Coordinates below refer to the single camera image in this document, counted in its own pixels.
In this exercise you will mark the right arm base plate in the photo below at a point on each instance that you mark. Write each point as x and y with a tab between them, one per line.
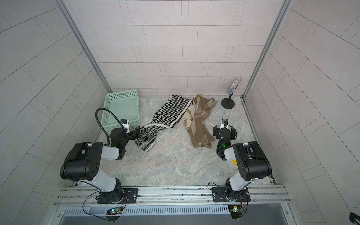
225	195

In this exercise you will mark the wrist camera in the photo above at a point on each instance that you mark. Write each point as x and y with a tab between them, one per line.
224	124
125	125

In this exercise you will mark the green circuit board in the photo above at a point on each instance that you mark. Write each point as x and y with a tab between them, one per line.
236	211
114	211

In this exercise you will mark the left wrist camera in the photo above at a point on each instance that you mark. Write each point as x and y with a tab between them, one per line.
125	125

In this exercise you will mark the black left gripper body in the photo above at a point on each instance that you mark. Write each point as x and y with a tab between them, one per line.
134	132

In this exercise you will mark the beige plaid scarf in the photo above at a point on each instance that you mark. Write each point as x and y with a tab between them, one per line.
193	120

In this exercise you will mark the aluminium mounting rail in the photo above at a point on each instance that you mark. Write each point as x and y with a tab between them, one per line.
171	195

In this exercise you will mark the mint green plastic basket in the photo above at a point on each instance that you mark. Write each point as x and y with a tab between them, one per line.
124	105

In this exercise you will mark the left green circuit board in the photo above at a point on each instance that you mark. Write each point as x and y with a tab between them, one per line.
114	211

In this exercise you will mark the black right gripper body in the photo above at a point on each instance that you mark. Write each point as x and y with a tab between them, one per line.
225	132

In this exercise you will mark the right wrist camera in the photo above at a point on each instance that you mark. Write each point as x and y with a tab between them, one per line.
224	124

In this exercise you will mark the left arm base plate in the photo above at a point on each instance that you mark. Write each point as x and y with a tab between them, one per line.
127	195

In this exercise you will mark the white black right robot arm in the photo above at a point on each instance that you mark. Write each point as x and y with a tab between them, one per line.
251	162

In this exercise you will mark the right green circuit board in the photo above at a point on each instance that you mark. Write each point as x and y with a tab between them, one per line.
236	211

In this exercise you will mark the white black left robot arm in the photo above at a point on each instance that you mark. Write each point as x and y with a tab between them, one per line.
82	164

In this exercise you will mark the black white houndstooth scarf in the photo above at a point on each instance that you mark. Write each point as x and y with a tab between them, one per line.
166	117

